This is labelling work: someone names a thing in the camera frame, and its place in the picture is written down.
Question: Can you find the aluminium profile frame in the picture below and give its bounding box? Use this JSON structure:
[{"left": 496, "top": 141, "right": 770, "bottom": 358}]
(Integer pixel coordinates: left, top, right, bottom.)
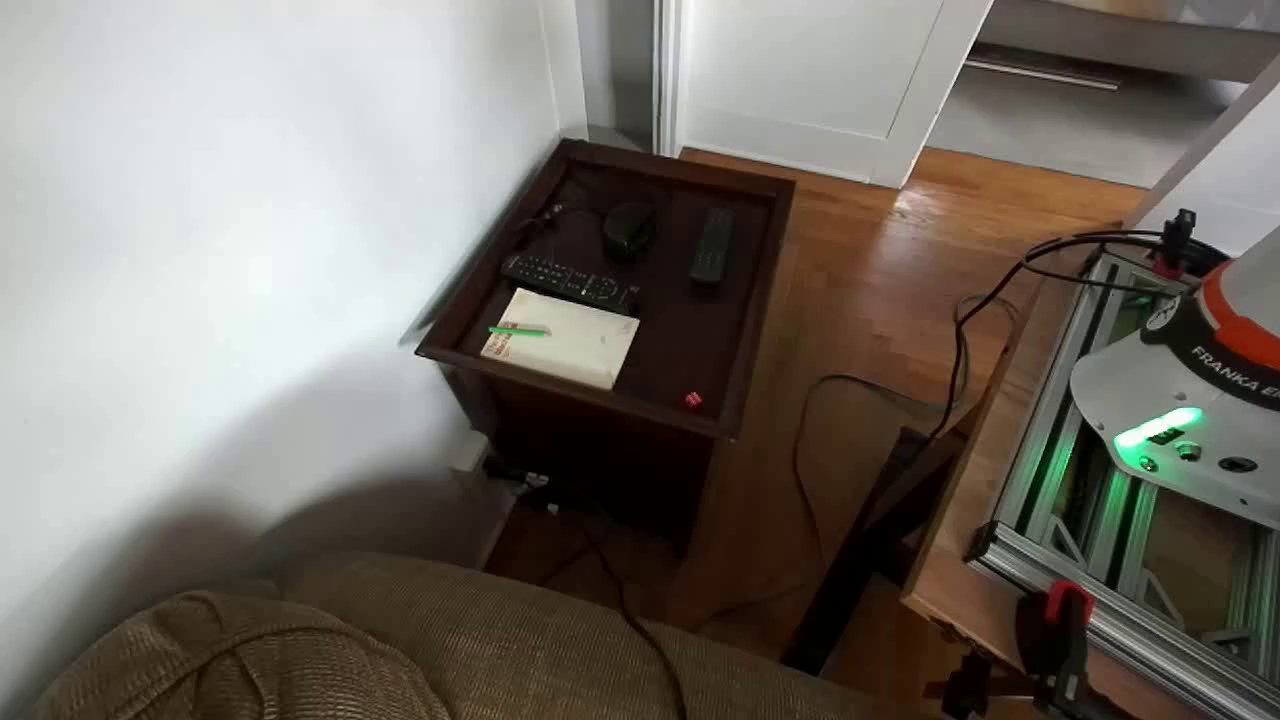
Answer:
[{"left": 962, "top": 246, "right": 1280, "bottom": 720}]

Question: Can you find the small black red clamp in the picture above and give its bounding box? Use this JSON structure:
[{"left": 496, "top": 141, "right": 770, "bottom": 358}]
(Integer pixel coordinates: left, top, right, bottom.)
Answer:
[{"left": 1157, "top": 203, "right": 1202, "bottom": 284}]

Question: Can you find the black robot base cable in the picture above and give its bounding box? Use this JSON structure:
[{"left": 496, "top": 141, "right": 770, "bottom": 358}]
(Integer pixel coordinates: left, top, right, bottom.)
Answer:
[{"left": 947, "top": 228, "right": 1174, "bottom": 443}]

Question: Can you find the gray remote control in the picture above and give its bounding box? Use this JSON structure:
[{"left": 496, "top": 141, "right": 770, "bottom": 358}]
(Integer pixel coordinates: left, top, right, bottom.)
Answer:
[{"left": 682, "top": 203, "right": 745, "bottom": 294}]

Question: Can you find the white notepad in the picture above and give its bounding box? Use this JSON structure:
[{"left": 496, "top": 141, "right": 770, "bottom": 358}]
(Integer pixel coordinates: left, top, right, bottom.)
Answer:
[{"left": 475, "top": 284, "right": 642, "bottom": 396}]

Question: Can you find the black remote with buttons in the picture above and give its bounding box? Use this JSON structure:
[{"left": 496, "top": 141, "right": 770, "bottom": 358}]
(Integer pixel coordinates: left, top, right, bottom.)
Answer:
[{"left": 496, "top": 248, "right": 642, "bottom": 317}]

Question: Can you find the large red black clamp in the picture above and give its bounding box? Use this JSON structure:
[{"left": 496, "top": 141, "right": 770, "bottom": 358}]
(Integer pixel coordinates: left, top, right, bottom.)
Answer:
[{"left": 933, "top": 578, "right": 1099, "bottom": 720}]

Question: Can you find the dark wooden side table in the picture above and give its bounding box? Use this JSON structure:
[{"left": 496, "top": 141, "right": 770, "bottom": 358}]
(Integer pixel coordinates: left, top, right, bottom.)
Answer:
[{"left": 396, "top": 136, "right": 801, "bottom": 553}]

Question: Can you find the black looped floor cable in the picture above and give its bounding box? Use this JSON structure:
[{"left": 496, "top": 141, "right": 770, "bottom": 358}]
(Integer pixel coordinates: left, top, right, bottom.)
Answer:
[{"left": 788, "top": 373, "right": 962, "bottom": 553}]

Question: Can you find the black power cable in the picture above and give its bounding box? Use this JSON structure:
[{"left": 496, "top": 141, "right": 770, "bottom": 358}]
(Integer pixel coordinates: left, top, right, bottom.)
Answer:
[{"left": 530, "top": 485, "right": 691, "bottom": 720}]

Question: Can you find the black stand leg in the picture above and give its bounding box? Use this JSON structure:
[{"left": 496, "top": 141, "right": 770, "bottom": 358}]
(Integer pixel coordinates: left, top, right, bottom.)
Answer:
[{"left": 775, "top": 420, "right": 970, "bottom": 675}]

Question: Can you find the olive fabric sofa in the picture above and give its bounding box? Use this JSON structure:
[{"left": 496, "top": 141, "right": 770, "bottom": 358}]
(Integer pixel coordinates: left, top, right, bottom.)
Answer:
[{"left": 22, "top": 553, "right": 937, "bottom": 720}]

